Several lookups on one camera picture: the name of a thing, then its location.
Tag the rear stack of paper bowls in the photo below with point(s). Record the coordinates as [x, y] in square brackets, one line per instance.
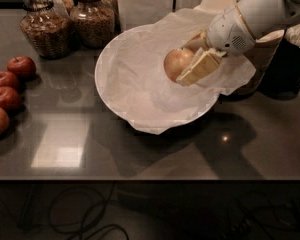
[214, 6]

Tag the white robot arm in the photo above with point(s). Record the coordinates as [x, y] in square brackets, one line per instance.
[265, 16]

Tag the large white bowl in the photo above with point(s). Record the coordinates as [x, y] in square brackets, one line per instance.
[130, 80]

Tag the white crumpled paper liner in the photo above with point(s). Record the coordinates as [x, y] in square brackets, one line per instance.
[176, 28]

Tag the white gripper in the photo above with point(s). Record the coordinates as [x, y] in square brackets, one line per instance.
[227, 34]

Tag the front stack of paper bowls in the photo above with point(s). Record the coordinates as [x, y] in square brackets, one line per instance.
[261, 56]

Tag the middle glass granola jar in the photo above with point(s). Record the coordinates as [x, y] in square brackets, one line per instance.
[94, 22]

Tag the left glass granola jar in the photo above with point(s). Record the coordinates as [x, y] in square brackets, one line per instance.
[47, 32]

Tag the yellow-red apple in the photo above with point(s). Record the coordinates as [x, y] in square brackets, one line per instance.
[176, 61]

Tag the red apple top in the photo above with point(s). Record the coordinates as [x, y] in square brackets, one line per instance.
[22, 66]

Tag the stack of paper bowls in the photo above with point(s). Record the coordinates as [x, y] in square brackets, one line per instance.
[214, 6]
[261, 56]

